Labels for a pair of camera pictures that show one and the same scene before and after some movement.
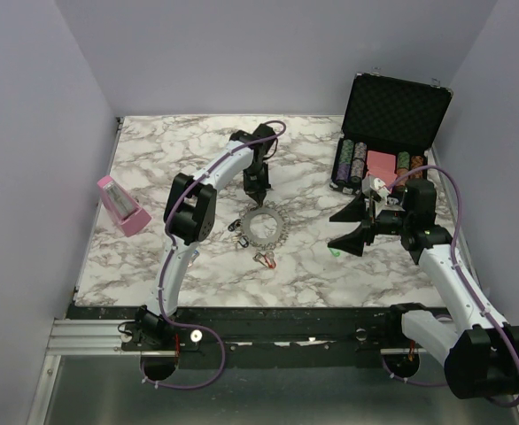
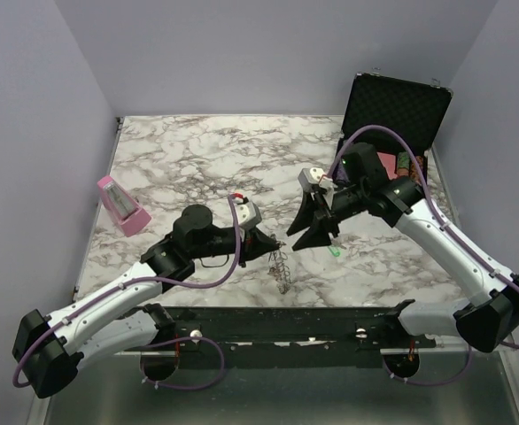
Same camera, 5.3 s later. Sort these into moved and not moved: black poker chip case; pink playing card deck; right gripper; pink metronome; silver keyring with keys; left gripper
Moved: silver keyring with keys; right gripper; left gripper
Not moved: black poker chip case; pink metronome; pink playing card deck
